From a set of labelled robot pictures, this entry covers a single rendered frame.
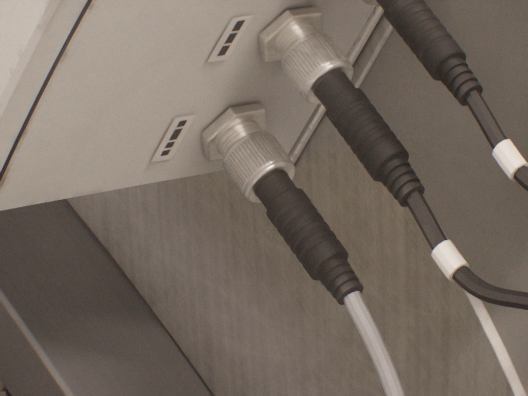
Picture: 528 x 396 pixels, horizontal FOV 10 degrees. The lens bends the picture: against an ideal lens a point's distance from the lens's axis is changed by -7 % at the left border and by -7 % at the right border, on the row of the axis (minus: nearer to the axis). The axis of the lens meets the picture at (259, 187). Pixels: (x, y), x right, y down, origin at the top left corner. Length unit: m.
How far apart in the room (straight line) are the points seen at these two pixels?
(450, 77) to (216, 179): 0.14
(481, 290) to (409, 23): 0.07
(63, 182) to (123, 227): 0.12
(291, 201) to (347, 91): 0.04
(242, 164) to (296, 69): 0.03
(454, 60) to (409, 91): 0.07
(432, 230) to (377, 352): 0.04
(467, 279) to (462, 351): 0.06
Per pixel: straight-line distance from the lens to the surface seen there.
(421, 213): 0.80
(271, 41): 0.82
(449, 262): 0.79
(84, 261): 0.95
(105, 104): 0.81
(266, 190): 0.84
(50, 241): 0.95
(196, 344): 0.93
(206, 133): 0.85
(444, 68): 0.78
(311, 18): 0.83
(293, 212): 0.83
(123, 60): 0.80
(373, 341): 0.82
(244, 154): 0.84
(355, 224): 0.87
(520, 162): 0.77
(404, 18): 0.79
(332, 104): 0.81
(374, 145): 0.81
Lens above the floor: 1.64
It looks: 8 degrees down
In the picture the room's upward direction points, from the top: 3 degrees counter-clockwise
